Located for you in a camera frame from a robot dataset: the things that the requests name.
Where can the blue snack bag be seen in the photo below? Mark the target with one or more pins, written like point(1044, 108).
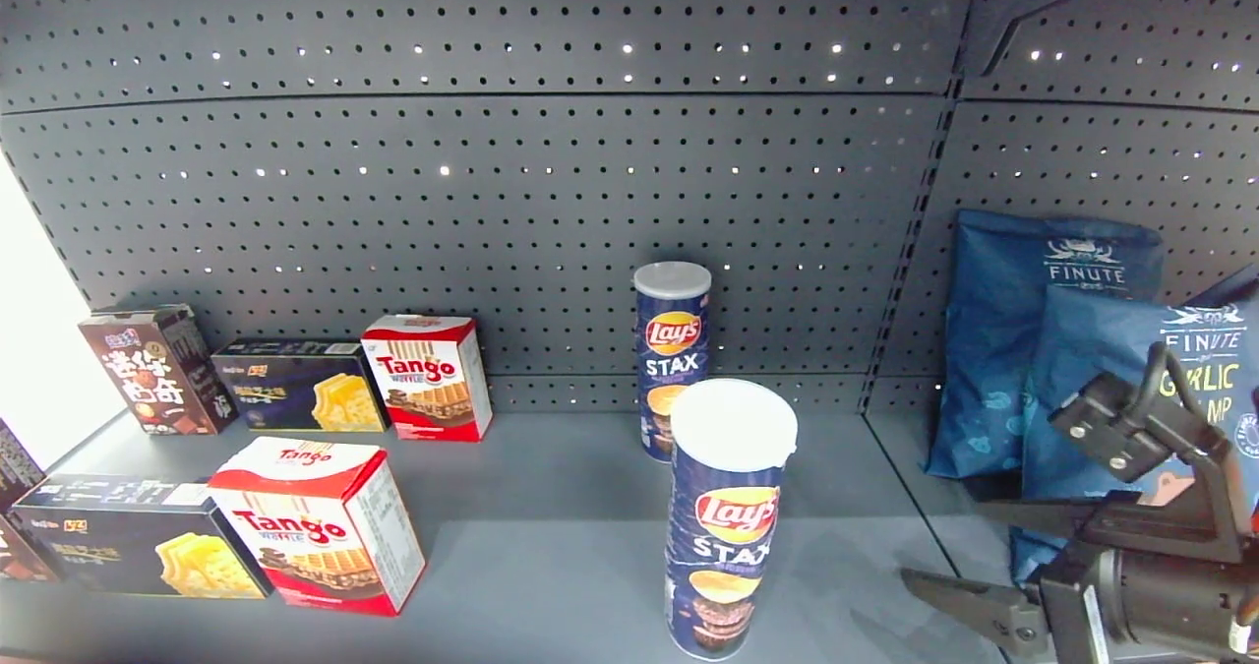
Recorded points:
point(1102, 369)
point(1003, 349)

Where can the dark snack box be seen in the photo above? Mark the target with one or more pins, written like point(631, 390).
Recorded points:
point(14, 467)

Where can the black shop shelf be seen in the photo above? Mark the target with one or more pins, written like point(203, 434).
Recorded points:
point(551, 202)

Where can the brown snack box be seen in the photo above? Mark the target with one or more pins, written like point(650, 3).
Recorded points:
point(18, 551)
point(157, 374)

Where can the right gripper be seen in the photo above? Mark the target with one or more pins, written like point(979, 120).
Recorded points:
point(1151, 600)

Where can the black wafer box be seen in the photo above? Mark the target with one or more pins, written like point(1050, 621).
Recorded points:
point(118, 541)
point(285, 384)

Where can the blue chips can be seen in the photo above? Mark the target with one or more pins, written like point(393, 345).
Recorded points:
point(726, 526)
point(672, 349)

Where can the red white wafer box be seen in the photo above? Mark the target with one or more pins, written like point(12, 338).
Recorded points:
point(315, 526)
point(428, 379)

